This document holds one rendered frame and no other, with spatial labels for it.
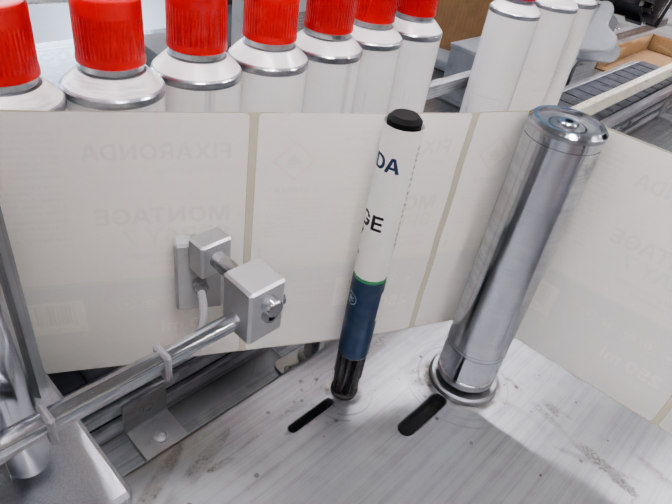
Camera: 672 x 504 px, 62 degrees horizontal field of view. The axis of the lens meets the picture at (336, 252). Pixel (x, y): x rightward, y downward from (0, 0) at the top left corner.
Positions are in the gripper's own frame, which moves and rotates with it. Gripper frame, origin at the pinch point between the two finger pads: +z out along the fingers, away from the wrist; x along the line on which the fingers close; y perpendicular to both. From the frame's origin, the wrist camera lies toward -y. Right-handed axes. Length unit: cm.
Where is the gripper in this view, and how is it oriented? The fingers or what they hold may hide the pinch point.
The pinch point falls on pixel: (561, 62)
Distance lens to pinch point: 81.7
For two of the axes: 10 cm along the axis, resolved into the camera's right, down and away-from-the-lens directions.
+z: -4.7, 8.6, 2.1
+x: 5.4, 0.8, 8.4
